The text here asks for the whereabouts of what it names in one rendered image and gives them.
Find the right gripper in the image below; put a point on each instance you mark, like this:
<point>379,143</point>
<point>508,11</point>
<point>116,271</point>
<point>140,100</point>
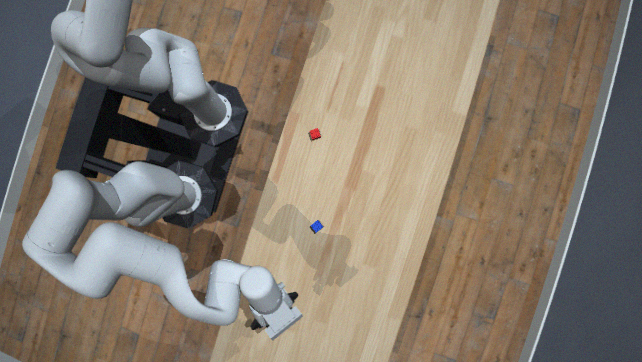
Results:
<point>289,299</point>

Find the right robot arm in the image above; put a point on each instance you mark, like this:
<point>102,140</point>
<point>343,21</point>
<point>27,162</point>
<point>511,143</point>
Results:
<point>113,250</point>

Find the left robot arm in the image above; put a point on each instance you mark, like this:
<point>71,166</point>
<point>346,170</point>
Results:
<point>144,66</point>

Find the red toy brick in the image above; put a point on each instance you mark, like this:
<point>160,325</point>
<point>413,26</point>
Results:
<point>315,134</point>

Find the blue toy building block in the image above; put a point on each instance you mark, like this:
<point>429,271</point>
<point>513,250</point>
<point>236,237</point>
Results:
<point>317,226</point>

